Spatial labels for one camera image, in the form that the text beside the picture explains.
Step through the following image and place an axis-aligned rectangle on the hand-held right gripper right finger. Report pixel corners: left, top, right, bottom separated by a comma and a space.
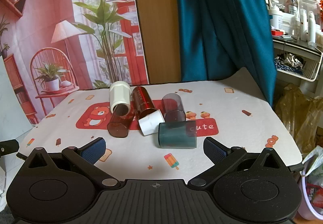
188, 137, 282, 188

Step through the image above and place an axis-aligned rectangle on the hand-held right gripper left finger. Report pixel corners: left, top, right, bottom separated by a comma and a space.
26, 137, 121, 188

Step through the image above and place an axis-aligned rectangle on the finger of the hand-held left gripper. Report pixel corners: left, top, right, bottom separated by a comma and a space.
0, 139, 20, 157

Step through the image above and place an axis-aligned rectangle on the teal cup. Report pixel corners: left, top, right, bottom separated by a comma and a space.
158, 120, 197, 149

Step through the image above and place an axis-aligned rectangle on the brown translucent cup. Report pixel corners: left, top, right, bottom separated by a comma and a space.
107, 103, 135, 139

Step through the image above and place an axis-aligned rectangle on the white ribbed cup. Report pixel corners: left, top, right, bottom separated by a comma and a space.
109, 81, 131, 114

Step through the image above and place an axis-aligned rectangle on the purple translucent cup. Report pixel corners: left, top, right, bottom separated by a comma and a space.
161, 93, 187, 123

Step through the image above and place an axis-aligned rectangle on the small white cup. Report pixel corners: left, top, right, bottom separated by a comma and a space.
138, 109, 165, 136

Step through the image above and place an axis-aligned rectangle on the dark red cup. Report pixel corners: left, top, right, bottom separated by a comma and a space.
132, 86, 157, 120

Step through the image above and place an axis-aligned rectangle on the printed bear tablecloth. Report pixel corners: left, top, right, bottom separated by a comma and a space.
16, 67, 303, 181

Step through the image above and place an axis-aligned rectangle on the white marble panel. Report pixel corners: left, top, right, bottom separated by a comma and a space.
0, 57, 34, 144

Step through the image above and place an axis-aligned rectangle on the yellowish plastic bag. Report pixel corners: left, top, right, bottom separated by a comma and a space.
275, 84, 323, 154

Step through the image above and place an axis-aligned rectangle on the white plastic bag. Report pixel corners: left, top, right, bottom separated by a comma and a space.
302, 146, 323, 178

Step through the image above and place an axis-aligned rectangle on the pink plastic basin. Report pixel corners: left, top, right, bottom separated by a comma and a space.
297, 148, 323, 221

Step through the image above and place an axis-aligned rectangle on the teal curtain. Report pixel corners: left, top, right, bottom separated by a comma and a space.
173, 0, 277, 108

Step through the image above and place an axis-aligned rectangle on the wooden board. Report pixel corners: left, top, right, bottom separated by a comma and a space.
130, 0, 182, 85

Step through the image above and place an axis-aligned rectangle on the white tube bottle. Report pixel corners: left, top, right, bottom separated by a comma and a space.
308, 11, 316, 42

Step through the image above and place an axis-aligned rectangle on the clear cosmetics organizer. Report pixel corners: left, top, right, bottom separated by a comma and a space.
298, 0, 321, 41

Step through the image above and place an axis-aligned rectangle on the printed room wall tapestry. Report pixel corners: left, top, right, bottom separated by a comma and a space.
0, 0, 149, 125

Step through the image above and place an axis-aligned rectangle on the white wire basket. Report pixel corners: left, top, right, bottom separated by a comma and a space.
273, 37, 323, 82

